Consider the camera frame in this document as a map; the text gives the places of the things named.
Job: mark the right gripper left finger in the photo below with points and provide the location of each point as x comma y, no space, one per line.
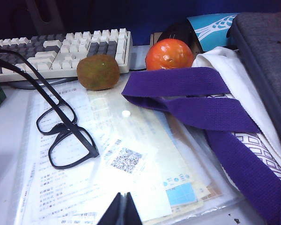
114,211

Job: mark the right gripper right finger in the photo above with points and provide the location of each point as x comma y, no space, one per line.
131,211

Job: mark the black framed glasses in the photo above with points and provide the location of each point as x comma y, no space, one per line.
71,122

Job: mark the clear plastic document folder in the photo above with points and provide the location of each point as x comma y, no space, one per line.
140,131

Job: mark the brown kiwi fruit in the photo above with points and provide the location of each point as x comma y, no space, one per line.
98,72

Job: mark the orange fruit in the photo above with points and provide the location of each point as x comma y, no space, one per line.
168,55

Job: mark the white and grey keyboard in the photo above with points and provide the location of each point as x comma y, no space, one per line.
68,51

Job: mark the black computer mouse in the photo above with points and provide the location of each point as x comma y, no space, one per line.
180,32

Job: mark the teal patterned paper cup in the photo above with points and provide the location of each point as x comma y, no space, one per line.
210,28

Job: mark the grey fabric sleeve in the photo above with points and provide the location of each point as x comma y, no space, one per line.
267,47

